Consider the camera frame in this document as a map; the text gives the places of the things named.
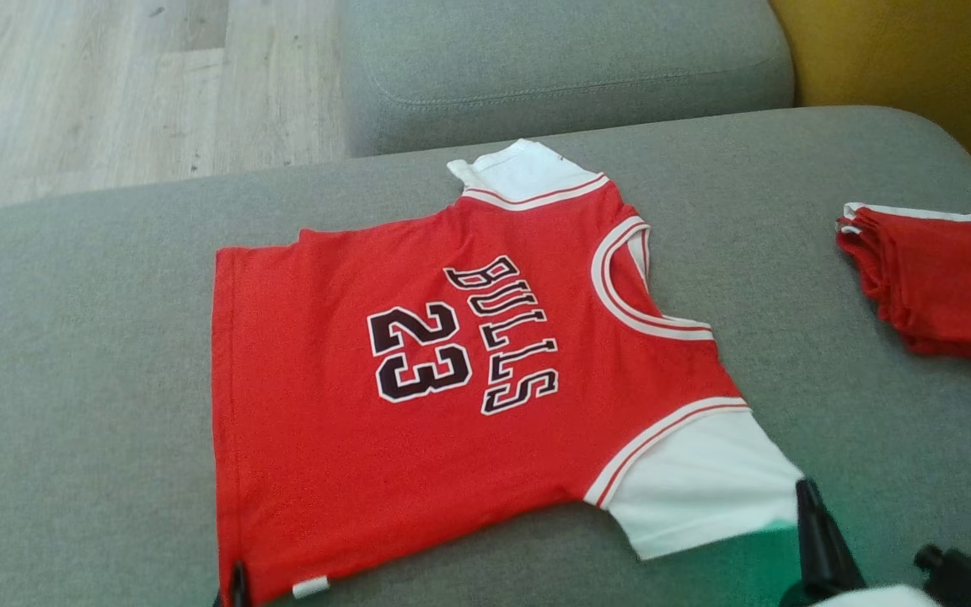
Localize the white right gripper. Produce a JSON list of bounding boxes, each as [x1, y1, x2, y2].
[[795, 477, 943, 607]]

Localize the red Bulls 23 jersey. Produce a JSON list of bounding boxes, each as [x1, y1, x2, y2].
[[211, 139, 805, 607]]

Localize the red shorts with white trim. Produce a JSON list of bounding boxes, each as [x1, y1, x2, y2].
[[835, 201, 971, 374]]

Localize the large grey sofa seat cushion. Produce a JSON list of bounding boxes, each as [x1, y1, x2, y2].
[[0, 105, 971, 607]]

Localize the yellow sofa back cushion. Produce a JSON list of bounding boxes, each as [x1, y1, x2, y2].
[[770, 0, 971, 170]]

